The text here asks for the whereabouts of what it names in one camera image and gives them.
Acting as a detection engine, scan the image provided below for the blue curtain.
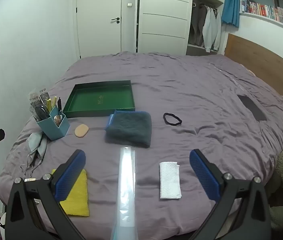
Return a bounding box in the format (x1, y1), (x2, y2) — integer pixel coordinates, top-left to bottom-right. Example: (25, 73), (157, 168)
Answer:
(221, 0), (242, 28)

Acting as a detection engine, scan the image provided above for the black flat rectangular card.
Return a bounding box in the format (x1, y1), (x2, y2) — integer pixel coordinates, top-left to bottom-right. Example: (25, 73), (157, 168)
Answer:
(237, 94), (267, 121)

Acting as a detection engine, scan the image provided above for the white hanging jacket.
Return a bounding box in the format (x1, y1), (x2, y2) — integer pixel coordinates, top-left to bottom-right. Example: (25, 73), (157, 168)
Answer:
(202, 6), (222, 52)

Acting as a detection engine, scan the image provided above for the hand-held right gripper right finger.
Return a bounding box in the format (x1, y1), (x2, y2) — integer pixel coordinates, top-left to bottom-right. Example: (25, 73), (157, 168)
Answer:
(189, 149), (272, 240)

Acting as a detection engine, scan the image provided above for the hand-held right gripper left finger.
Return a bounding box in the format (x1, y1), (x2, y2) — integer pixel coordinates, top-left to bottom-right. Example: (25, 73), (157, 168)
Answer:
(4, 149), (86, 240)

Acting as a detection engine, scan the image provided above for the clear plastic sleeve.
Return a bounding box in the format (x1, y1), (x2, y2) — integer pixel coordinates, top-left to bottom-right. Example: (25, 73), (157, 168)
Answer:
(111, 146), (139, 240)

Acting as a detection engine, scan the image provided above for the blue pen holder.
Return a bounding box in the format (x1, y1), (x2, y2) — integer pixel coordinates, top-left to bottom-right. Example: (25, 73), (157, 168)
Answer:
(36, 105), (70, 141)

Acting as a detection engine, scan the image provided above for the dark green tray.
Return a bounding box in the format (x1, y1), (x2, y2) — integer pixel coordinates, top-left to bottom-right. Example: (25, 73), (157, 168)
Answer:
(62, 80), (136, 118)

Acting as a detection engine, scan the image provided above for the black hair band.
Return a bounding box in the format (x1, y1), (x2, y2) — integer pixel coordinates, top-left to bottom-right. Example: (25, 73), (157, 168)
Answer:
(163, 113), (182, 126)

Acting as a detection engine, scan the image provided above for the clear printed packet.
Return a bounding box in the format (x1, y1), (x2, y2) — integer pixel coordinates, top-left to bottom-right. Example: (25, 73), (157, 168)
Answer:
(28, 87), (50, 117)

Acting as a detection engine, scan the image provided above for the grey hanging jacket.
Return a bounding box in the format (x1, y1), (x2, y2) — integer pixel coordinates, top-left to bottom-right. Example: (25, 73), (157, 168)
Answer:
(190, 4), (206, 47)

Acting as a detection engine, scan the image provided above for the beige powder puff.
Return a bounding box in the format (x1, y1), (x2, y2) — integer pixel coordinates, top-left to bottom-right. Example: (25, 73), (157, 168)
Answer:
(74, 124), (89, 138)

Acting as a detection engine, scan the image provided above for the row of books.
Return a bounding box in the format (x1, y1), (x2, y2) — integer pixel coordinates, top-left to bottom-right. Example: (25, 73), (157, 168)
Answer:
(240, 0), (283, 33)

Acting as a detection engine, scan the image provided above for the yellow folded cloth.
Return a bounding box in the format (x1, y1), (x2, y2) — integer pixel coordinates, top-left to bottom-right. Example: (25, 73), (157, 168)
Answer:
(52, 169), (90, 217)

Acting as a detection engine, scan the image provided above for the dark grey towel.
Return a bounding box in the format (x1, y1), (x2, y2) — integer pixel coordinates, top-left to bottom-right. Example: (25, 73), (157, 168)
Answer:
(104, 110), (152, 148)

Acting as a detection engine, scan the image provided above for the white wardrobe door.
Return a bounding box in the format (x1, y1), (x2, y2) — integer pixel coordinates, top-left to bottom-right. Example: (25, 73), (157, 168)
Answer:
(137, 0), (194, 55)

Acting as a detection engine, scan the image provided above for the white room door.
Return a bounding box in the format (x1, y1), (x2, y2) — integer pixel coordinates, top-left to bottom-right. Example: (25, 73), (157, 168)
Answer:
(76, 0), (122, 59)

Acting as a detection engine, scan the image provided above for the grey face mask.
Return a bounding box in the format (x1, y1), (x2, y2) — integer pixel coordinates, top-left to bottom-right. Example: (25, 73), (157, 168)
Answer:
(20, 131), (49, 176)

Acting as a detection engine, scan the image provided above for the white folded tissue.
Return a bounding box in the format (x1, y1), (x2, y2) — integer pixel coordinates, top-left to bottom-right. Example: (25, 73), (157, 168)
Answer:
(159, 161), (182, 200)

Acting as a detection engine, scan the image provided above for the wooden headboard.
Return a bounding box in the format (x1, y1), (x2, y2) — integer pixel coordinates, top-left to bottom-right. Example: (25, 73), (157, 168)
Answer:
(224, 33), (283, 122)

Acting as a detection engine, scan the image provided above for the black round hairbrush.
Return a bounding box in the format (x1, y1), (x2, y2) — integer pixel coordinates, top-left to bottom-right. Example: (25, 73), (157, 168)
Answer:
(35, 105), (50, 120)

